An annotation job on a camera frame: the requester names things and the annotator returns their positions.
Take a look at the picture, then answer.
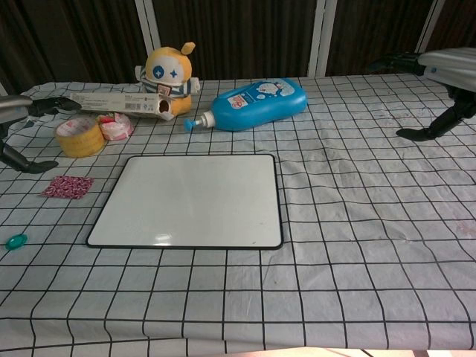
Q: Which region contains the white frame post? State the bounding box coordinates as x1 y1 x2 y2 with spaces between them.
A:
0 80 12 109
408 0 448 74
308 0 338 78
134 0 161 82

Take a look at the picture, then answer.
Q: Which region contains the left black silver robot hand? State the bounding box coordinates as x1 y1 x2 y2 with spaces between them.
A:
0 94 81 174

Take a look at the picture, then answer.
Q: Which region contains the yellow tape roll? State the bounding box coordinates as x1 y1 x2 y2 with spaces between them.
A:
55 115 105 159

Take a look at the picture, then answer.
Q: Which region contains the dark brown curtain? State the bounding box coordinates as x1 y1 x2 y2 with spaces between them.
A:
0 0 476 98

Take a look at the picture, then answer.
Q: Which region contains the long white cardboard box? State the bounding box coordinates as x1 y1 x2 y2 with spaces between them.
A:
68 92 176 122

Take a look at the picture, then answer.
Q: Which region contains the teal round magnet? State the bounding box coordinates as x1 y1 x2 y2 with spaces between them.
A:
5 234 28 251

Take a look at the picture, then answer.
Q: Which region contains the blue pump bottle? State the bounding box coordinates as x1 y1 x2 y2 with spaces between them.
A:
184 77 309 133

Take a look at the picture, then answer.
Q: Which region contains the yellow plush toy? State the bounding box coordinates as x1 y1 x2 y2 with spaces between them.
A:
134 41 202 115

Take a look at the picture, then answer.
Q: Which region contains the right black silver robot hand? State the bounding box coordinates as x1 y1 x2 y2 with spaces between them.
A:
369 48 476 142

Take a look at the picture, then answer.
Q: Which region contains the pink white crumpled wrapper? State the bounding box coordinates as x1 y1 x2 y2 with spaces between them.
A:
97 112 135 141

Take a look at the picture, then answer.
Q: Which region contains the white black checkered tablecloth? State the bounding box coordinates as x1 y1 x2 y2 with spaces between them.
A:
0 71 476 353

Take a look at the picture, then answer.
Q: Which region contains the white board with black frame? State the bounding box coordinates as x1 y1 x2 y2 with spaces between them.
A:
86 154 286 249

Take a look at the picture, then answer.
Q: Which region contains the pink patterned packet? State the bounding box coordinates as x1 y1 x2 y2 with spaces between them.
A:
39 176 94 201

